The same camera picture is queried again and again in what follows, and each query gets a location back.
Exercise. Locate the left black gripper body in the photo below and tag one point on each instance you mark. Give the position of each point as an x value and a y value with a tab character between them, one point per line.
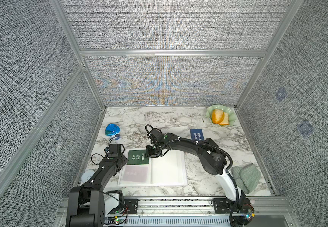
123	159

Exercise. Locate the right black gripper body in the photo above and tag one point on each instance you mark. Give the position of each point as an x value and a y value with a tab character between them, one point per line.
152	151

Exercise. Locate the green card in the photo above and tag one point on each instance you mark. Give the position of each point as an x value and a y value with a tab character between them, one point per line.
137	157

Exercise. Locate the white photo album book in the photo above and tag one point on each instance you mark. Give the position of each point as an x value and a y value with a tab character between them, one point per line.
169	170

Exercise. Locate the blue card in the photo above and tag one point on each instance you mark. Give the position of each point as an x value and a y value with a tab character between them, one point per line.
197	135

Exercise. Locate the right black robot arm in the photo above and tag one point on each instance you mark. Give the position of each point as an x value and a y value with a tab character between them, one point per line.
214	160

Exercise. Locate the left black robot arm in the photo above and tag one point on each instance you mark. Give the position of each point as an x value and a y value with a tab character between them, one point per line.
86	206

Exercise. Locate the blue lidded cup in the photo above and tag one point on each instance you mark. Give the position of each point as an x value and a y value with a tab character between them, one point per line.
112	131

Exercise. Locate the bread piece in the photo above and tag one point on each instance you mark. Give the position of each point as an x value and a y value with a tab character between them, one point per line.
220	117

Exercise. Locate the green glass plate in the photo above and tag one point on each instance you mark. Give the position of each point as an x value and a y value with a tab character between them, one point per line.
232	115

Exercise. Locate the green folded cloth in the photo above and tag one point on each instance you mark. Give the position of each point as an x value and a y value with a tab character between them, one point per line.
247	178

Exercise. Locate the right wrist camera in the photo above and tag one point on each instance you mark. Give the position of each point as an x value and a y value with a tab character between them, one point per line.
156	137

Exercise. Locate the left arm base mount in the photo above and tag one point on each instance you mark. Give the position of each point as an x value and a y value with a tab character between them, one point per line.
117	204

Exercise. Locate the aluminium front rail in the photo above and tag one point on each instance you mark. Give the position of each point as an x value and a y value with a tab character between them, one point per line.
270	211

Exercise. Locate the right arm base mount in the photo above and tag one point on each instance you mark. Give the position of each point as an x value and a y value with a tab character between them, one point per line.
242	214

